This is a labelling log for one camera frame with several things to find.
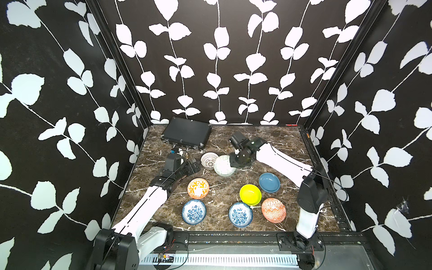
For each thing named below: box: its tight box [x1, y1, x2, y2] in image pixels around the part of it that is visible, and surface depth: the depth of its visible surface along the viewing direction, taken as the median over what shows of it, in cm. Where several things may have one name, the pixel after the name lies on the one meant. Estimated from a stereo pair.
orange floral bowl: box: [187, 177, 210, 200], surface depth 90 cm
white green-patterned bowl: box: [213, 154, 237, 177], surface depth 88 cm
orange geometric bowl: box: [261, 197, 287, 224], surface depth 83 cm
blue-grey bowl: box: [258, 172, 281, 193], surface depth 92 cm
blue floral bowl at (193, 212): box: [181, 199, 207, 225], surface depth 82 cm
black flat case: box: [160, 116, 213, 150], surface depth 114 cm
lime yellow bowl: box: [239, 183, 263, 206], surface depth 88 cm
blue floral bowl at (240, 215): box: [228, 201, 254, 228], surface depth 82 cm
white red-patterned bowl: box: [200, 151, 219, 170], surface depth 101 cm
